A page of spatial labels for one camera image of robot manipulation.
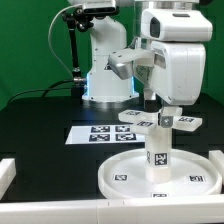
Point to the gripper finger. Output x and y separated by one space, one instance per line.
150 103
165 117

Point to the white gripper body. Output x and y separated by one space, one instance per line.
173 71

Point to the white cross-shaped table base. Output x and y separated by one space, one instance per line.
144 122

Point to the white round table top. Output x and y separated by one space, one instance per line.
136 174

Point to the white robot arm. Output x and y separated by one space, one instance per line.
136 25

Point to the white right border block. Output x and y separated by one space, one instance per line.
216 157

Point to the white border block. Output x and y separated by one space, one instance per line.
7 174
216 157

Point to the white fiducial marker sheet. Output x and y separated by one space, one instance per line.
100 134

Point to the white left border block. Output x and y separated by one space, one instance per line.
7 174

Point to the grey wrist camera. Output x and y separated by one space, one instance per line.
121 62

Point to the white front border rail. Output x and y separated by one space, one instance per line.
161 210

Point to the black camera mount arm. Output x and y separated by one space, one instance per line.
75 43

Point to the grey camera on mount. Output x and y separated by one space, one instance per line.
100 7

